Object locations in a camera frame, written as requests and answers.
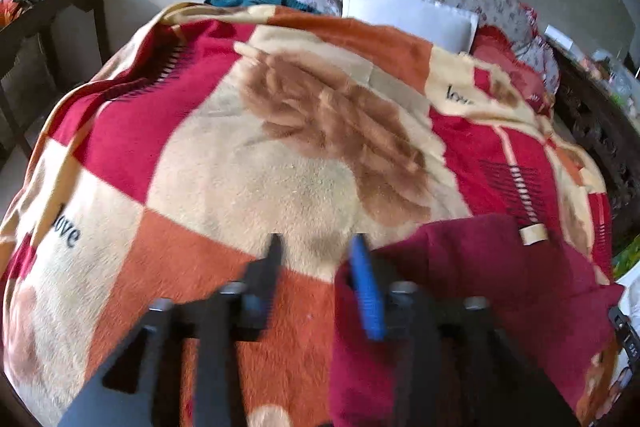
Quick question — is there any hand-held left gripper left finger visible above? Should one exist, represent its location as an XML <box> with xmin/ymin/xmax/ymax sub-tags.
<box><xmin>57</xmin><ymin>233</ymin><xmax>286</xmax><ymax>427</ymax></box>

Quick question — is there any printed red orange blanket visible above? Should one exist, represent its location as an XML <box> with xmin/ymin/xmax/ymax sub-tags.
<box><xmin>0</xmin><ymin>2</ymin><xmax>617</xmax><ymax>427</ymax></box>

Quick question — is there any carved dark wooden headboard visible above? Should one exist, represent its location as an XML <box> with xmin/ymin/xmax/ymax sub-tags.
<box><xmin>542</xmin><ymin>34</ymin><xmax>640</xmax><ymax>250</ymax></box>

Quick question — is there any maroon fleece garment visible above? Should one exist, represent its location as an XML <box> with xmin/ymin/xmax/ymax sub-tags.
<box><xmin>327</xmin><ymin>213</ymin><xmax>626</xmax><ymax>427</ymax></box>

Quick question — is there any white pillow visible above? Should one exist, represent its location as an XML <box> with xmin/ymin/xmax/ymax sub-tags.
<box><xmin>341</xmin><ymin>0</ymin><xmax>480</xmax><ymax>54</ymax></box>

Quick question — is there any red cushion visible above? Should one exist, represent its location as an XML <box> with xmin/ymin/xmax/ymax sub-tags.
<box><xmin>470</xmin><ymin>24</ymin><xmax>557</xmax><ymax>114</ymax></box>

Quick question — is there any teal cloth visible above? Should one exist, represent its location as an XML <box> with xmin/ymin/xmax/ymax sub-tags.
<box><xmin>204</xmin><ymin>0</ymin><xmax>323</xmax><ymax>15</ymax></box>

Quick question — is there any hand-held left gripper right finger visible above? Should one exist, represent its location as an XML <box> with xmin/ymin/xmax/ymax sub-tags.
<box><xmin>347</xmin><ymin>233</ymin><xmax>581</xmax><ymax>427</ymax></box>

